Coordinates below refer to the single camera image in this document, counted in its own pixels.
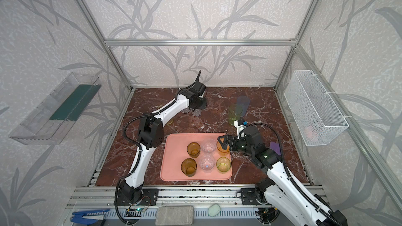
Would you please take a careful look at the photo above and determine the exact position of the amber dotted glass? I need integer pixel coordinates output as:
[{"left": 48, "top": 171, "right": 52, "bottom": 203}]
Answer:
[
  {"left": 186, "top": 142, "right": 201, "bottom": 158},
  {"left": 181, "top": 158, "right": 197, "bottom": 177}
]

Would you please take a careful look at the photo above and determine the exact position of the pale green oval pad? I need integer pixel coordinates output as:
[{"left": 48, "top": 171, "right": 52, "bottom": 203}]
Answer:
[{"left": 208, "top": 204, "right": 221, "bottom": 217}]

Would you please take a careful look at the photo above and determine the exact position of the blue hand tool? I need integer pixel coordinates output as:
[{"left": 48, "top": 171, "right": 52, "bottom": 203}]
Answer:
[{"left": 70, "top": 209, "right": 110, "bottom": 226}]

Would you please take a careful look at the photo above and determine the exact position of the white wire wall basket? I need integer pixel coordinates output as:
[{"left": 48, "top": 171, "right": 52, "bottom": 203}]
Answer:
[{"left": 284, "top": 70, "right": 349, "bottom": 146}]

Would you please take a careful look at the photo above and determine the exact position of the grey foam block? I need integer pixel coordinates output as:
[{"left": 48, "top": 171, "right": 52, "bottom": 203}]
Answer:
[{"left": 156, "top": 206, "right": 194, "bottom": 226}]

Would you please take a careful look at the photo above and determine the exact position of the tall green glass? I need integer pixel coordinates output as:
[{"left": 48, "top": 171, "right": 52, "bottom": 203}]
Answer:
[{"left": 228, "top": 104, "right": 242, "bottom": 126}]

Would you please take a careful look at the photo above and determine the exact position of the purple plastic scoop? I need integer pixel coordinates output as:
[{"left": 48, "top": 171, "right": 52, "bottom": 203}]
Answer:
[{"left": 269, "top": 142, "right": 281, "bottom": 155}]

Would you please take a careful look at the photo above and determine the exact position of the clear plastic wall bin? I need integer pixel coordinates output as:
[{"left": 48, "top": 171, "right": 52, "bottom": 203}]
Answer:
[{"left": 9, "top": 73, "right": 102, "bottom": 145}]

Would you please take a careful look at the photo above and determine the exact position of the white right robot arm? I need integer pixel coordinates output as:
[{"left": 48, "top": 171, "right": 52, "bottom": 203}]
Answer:
[{"left": 217, "top": 123, "right": 348, "bottom": 226}]

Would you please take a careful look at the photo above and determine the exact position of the green short glass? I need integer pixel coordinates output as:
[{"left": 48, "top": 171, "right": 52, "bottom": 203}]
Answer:
[{"left": 216, "top": 157, "right": 231, "bottom": 173}]

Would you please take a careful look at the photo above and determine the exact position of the pink plastic tray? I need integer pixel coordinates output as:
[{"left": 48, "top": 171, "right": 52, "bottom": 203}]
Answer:
[{"left": 160, "top": 133, "right": 232, "bottom": 181}]

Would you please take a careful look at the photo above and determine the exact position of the clear faceted glass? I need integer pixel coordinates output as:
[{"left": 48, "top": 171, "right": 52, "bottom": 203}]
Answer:
[
  {"left": 201, "top": 139, "right": 216, "bottom": 153},
  {"left": 181, "top": 107, "right": 190, "bottom": 114},
  {"left": 192, "top": 109, "right": 202, "bottom": 117},
  {"left": 198, "top": 153, "right": 216, "bottom": 173}
]

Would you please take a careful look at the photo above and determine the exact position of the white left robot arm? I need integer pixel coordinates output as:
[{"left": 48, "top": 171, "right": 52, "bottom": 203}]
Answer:
[{"left": 114, "top": 80, "right": 207, "bottom": 207}]

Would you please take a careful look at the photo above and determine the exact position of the blue frosted plastic cup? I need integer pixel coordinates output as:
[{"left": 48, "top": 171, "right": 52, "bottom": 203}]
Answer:
[{"left": 237, "top": 95, "right": 250, "bottom": 117}]

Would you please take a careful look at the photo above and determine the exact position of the yellow short glass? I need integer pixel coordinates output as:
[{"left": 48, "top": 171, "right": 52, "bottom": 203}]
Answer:
[{"left": 216, "top": 142, "right": 230, "bottom": 156}]

